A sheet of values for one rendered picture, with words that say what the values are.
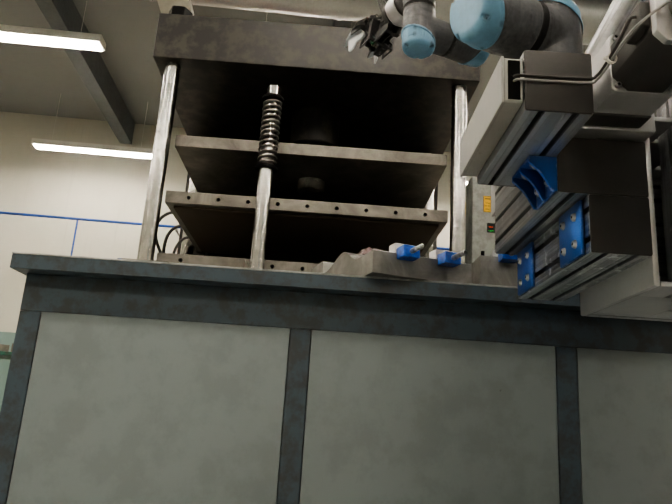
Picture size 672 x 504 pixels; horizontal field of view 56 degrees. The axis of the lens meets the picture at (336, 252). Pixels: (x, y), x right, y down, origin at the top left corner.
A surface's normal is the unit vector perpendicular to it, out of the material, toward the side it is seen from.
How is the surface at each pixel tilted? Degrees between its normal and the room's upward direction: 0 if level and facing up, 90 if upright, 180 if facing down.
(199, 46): 90
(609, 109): 180
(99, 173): 90
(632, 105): 180
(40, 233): 90
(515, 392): 90
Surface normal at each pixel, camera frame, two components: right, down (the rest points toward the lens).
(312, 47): 0.04, -0.25
